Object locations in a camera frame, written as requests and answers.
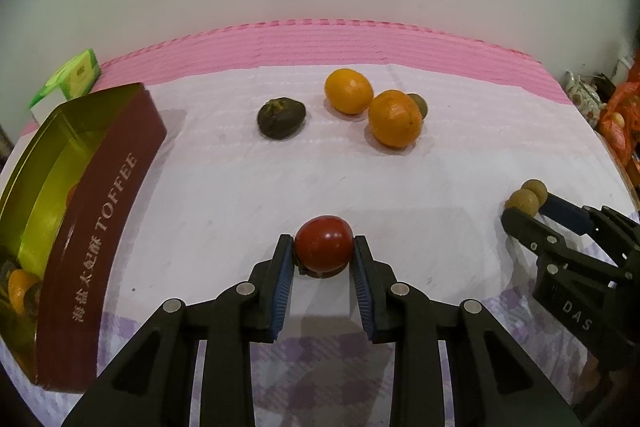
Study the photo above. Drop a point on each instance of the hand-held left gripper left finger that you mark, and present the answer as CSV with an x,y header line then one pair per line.
x,y
282,287

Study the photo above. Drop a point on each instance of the small red tomato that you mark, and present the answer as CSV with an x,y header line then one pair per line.
x,y
322,244
73,194

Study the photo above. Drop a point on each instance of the orange plastic bag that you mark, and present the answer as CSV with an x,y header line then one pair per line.
x,y
620,127

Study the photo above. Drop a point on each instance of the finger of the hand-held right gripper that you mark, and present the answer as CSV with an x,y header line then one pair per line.
x,y
530,227
565,209

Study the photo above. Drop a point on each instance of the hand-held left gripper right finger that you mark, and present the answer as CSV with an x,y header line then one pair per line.
x,y
362,292

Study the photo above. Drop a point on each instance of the tan longan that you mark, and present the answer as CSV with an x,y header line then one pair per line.
x,y
536,186
521,201

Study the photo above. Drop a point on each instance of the small green fruit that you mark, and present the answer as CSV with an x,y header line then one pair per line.
x,y
421,104

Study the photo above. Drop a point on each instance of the green and white tissue box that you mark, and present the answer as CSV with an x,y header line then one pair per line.
x,y
75,74

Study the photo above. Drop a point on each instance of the patterned wrapped packet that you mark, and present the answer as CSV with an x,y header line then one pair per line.
x,y
585,99

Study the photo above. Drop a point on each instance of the small orange mandarin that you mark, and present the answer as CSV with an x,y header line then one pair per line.
x,y
395,118
349,90

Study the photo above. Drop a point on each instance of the large orange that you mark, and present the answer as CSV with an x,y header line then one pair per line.
x,y
20,291

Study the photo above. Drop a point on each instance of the pink foam mat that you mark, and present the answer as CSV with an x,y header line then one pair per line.
x,y
325,44

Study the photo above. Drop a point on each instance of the dark brown round fruit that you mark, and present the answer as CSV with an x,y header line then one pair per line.
x,y
6,267
281,118
34,302

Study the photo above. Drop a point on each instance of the maroon and gold tin box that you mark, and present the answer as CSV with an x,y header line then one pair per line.
x,y
100,232

